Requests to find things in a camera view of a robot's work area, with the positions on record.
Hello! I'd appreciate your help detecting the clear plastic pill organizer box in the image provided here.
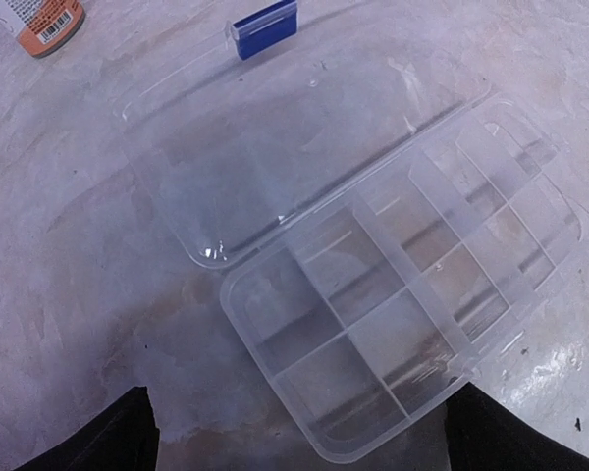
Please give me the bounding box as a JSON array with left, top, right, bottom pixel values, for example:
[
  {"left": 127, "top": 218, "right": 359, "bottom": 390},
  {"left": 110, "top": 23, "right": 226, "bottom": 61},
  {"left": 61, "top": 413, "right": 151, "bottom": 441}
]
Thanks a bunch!
[{"left": 114, "top": 1, "right": 581, "bottom": 464}]

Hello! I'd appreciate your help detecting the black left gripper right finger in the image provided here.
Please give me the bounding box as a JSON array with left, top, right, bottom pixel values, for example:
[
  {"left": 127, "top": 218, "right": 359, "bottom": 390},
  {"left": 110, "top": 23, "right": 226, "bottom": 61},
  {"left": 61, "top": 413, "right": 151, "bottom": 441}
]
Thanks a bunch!
[{"left": 445, "top": 383, "right": 589, "bottom": 471}]

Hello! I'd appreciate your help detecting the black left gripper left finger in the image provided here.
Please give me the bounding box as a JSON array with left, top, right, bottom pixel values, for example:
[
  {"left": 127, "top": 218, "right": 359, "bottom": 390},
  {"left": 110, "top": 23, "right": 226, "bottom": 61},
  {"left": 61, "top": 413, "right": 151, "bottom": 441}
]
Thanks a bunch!
[{"left": 20, "top": 387, "right": 158, "bottom": 470}]

